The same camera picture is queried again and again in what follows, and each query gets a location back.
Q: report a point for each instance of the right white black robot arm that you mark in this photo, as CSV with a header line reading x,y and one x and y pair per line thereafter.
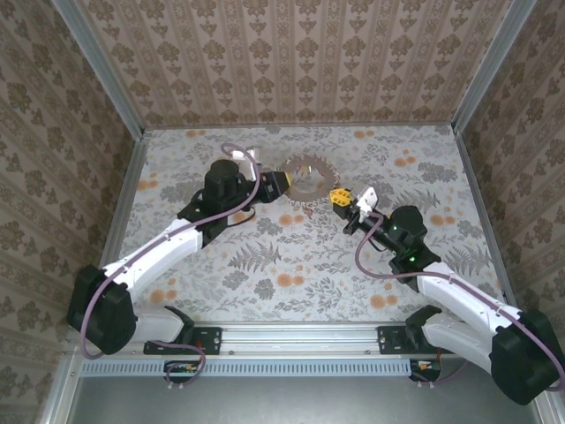
x,y
525,358

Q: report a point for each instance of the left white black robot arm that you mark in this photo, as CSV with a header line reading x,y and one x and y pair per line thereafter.
x,y
154,252

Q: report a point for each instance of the black wiring connector box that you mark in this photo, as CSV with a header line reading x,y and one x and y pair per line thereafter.
x,y
426,368
181,371

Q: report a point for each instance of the grey steel panel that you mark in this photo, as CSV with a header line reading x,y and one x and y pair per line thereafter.
x,y
300,402

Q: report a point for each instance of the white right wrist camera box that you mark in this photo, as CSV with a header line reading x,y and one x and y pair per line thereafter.
x,y
366,201

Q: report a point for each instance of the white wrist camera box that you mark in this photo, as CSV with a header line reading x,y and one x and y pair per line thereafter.
x,y
366,201
240,154

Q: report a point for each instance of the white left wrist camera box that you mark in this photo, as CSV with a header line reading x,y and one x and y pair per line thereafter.
x,y
240,154

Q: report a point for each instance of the aluminium table side rail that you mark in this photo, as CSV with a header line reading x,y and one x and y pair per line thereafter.
x,y
469,168
132,176

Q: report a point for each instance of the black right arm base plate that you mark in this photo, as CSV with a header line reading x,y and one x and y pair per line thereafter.
x,y
390,340

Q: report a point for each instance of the long aluminium mounting rail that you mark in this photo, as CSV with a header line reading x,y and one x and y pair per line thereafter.
x,y
300,338

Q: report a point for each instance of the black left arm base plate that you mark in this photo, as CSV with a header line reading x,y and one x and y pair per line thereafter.
x,y
207,340

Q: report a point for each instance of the aluminium frame post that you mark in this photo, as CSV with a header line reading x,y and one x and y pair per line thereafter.
x,y
491,66
102,70

